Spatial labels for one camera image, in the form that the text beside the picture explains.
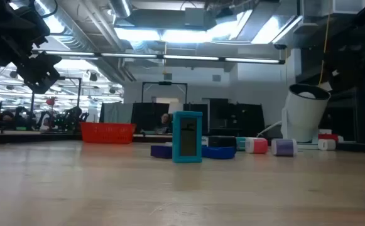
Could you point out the purple calculator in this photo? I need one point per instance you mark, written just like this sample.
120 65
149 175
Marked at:
161 151

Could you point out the teal calculator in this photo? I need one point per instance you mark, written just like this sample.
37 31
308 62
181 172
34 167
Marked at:
187 136

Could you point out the blue calculator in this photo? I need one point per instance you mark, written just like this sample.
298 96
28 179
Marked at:
218 152

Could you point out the pink power adapter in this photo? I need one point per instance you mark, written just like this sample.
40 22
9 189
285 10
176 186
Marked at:
257 146

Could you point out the purple power adapter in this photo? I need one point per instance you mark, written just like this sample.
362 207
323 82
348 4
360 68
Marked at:
283 147

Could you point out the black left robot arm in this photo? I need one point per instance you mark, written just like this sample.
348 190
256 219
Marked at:
0 31

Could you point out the red round ornament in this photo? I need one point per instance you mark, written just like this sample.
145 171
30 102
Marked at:
51 101

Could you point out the background robot arms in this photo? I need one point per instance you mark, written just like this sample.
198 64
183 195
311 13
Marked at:
66 119

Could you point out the person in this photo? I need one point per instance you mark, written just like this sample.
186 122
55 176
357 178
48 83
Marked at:
6 116
165 122

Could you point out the grey partition panel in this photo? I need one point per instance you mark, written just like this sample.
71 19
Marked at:
116 113

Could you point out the red plastic basket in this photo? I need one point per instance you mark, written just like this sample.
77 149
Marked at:
108 133

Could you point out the long ceiling light strip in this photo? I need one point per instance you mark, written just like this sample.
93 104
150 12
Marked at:
157 56

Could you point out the white spotlight lamp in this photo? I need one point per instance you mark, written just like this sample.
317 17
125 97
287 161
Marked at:
303 116

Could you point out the small white box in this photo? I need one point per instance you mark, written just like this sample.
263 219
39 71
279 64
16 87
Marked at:
325 131

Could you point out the red box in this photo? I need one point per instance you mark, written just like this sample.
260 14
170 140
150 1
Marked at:
328 137

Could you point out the black gantry frame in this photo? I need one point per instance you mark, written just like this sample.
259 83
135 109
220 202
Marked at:
165 83
79 91

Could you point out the silver ventilation duct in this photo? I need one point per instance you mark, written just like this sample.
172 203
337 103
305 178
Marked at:
121 7

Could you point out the black dome camera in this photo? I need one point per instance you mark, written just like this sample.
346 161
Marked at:
279 46

